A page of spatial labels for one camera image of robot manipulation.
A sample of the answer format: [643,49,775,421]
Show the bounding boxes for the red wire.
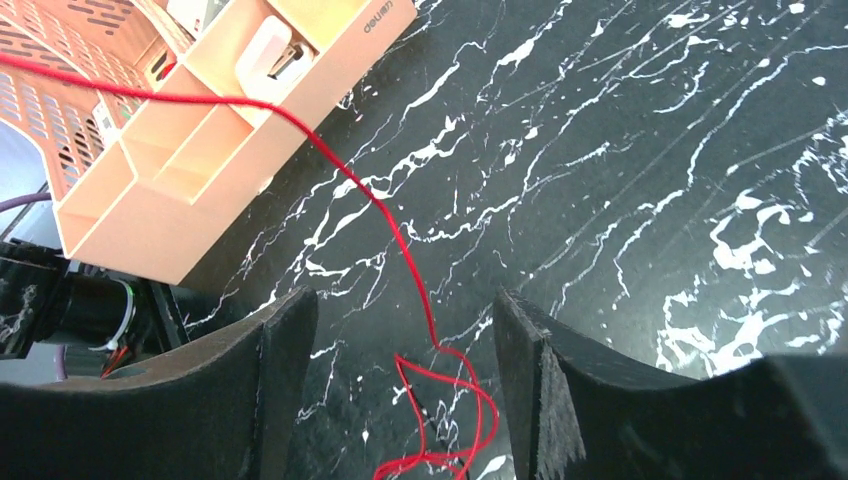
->
[0,52,501,480]

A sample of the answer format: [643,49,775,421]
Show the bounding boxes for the orange file organizer rack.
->
[1,1,417,284]

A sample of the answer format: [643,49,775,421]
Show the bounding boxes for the white stapler in organizer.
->
[235,16,315,93]

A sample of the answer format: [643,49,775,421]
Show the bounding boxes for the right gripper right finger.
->
[493,290,847,479]

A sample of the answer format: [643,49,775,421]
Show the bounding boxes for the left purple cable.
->
[0,192,53,215]

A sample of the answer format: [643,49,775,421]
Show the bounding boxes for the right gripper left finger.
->
[1,287,318,479]

